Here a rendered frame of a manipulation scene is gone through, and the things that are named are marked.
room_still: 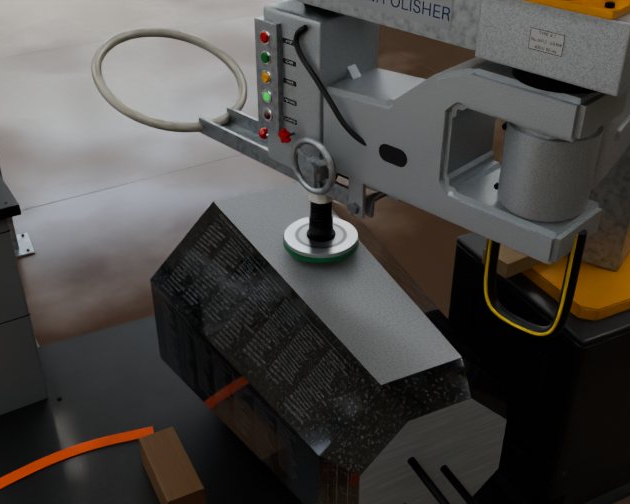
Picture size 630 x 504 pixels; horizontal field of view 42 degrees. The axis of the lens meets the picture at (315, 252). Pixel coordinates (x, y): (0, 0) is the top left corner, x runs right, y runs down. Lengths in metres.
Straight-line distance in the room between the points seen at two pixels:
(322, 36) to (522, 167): 0.57
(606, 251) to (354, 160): 0.86
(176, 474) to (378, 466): 0.90
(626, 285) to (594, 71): 1.05
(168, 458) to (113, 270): 1.37
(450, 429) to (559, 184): 0.67
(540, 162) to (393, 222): 2.51
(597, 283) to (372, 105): 0.91
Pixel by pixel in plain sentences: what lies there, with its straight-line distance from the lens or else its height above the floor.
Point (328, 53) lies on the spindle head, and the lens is 1.98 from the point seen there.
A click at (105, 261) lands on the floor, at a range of 3.95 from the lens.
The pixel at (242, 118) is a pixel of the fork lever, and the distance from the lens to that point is 2.51.
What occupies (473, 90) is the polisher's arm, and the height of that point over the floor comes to 1.49.
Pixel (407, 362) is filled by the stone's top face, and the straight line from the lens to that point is 1.99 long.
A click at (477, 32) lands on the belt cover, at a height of 1.61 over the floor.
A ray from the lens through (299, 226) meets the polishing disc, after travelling 2.38.
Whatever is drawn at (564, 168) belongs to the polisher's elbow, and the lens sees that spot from 1.69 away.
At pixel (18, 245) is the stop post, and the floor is 0.03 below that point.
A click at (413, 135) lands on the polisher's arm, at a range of 1.84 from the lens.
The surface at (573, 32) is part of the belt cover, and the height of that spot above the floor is 1.66.
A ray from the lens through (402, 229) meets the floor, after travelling 4.09.
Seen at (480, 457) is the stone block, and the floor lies 0.54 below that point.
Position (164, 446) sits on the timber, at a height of 0.14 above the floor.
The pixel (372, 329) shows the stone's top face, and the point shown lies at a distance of 2.08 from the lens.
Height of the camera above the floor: 2.10
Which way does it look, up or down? 33 degrees down
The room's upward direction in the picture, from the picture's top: straight up
